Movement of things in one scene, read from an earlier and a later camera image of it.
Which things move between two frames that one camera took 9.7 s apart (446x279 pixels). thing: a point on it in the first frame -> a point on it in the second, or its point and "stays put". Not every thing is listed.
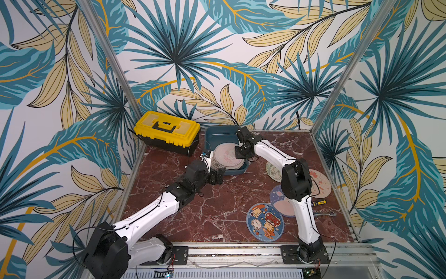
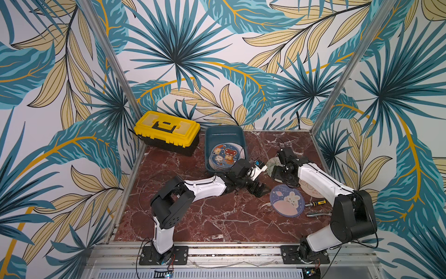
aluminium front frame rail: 341,255 stays put
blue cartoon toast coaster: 265,222 -> 223,156
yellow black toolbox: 168,132 stays put
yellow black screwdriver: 316,203 stays put
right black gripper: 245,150 -> 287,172
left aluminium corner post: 112,57 stays put
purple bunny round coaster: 284,205 stays put
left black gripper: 213,179 -> 259,193
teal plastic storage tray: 215,135 stays put
